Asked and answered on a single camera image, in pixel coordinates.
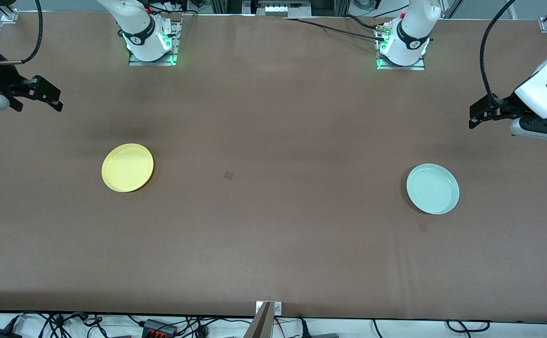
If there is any pale green round plate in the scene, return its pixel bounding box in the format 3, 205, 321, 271
406, 163, 461, 215

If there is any yellow round plate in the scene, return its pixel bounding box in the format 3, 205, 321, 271
101, 143, 154, 193

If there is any metal arm base mounting plate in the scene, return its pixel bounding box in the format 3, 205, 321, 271
376, 45, 426, 71
129, 21, 183, 67

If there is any brown table cover sheet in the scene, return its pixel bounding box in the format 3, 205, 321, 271
0, 11, 547, 324

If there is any silver electronics box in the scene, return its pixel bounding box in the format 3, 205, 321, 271
243, 0, 312, 18

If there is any black red power adapter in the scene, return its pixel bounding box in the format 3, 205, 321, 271
141, 319, 178, 337

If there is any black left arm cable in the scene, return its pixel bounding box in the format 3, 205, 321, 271
479, 0, 518, 101

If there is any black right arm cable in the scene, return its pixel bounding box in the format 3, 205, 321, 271
0, 0, 44, 65

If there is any black cable to arm base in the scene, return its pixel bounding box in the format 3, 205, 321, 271
283, 16, 387, 42

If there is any black looped floor cable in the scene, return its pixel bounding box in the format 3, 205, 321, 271
446, 319, 491, 334

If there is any small metal edge bracket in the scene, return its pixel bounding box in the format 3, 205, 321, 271
256, 301, 283, 316

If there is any aluminium camera pole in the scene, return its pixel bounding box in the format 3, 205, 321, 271
243, 301, 275, 338

